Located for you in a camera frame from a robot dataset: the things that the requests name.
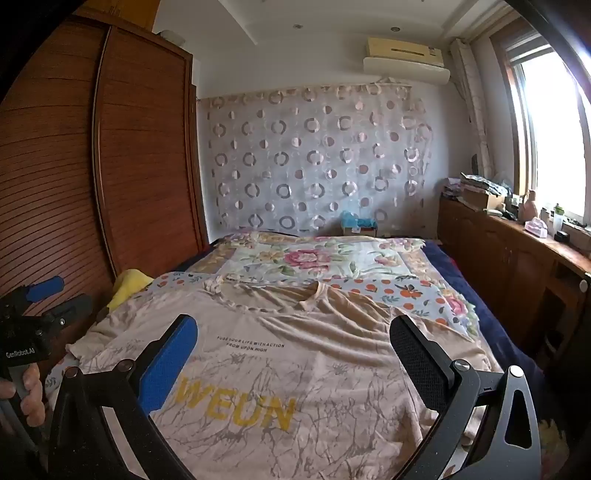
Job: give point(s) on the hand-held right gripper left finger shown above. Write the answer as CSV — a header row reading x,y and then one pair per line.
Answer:
x,y
168,369

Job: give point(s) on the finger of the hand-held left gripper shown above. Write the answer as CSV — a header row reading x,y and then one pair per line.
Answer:
x,y
46,287
69,309

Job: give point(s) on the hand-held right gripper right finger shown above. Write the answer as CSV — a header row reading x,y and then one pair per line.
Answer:
x,y
418,364

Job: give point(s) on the beige printed t-shirt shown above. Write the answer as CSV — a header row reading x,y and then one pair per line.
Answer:
x,y
295,360

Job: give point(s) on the person's left hand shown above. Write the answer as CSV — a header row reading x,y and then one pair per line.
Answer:
x,y
36,397

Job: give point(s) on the yellow plush toy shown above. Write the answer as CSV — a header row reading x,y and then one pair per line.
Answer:
x,y
129,284

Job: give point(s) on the orange fruit print blanket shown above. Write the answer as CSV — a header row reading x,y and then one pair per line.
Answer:
x,y
406,290

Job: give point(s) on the wooden cabinet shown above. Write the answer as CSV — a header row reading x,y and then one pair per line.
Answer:
x,y
498,258

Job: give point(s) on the box with blue cloth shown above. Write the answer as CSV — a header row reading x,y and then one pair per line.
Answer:
x,y
358,224

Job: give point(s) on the floral quilt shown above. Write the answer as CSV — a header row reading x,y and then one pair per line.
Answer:
x,y
304,258

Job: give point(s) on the wooden wardrobe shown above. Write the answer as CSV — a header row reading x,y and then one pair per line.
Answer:
x,y
138,161

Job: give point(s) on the small cardboard box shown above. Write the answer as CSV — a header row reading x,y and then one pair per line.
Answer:
x,y
480,198

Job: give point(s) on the pink tissue pack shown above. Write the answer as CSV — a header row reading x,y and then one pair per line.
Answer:
x,y
536,227

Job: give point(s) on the pink bottle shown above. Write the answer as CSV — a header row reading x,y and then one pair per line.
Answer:
x,y
528,207

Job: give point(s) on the small black box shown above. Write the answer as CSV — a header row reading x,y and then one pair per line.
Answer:
x,y
562,236

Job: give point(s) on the green cap bottle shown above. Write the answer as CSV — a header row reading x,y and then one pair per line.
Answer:
x,y
557,219

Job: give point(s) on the circle patterned curtain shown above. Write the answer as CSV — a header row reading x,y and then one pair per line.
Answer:
x,y
314,152

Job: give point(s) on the window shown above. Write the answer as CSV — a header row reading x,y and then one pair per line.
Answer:
x,y
554,138

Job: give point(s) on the wrapped white pipe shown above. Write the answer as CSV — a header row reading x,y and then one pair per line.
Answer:
x,y
471,101

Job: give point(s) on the large brown cardboard box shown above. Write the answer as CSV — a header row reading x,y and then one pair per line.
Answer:
x,y
124,14

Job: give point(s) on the white air conditioner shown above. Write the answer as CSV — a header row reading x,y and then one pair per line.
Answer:
x,y
406,64

